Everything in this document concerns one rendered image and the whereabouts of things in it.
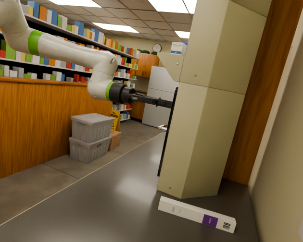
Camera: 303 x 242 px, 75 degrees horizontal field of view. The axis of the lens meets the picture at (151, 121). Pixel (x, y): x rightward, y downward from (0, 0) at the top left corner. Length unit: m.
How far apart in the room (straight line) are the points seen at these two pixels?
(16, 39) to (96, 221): 0.86
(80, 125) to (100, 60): 2.18
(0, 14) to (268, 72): 1.19
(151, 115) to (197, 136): 5.32
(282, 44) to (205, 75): 0.51
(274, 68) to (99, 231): 1.02
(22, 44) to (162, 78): 5.07
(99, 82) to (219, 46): 0.53
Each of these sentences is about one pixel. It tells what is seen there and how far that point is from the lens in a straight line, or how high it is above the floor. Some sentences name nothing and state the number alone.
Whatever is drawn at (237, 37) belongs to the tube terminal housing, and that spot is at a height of 1.61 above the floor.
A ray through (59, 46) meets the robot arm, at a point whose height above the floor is 1.47.
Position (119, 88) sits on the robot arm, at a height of 1.34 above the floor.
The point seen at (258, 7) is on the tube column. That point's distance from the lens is 0.94.
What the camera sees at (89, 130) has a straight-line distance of 3.01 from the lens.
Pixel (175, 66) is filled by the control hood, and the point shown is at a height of 1.47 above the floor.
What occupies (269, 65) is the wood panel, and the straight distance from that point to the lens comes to 1.17.
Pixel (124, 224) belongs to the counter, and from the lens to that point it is 0.72.
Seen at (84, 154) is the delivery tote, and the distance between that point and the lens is 3.17.
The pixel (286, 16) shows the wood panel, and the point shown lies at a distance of 1.22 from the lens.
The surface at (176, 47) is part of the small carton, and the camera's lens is 0.89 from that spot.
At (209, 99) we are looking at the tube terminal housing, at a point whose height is 1.37.
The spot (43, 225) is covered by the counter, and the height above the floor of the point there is 0.94.
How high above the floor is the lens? 1.40
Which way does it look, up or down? 12 degrees down
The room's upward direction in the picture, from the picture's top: 11 degrees clockwise
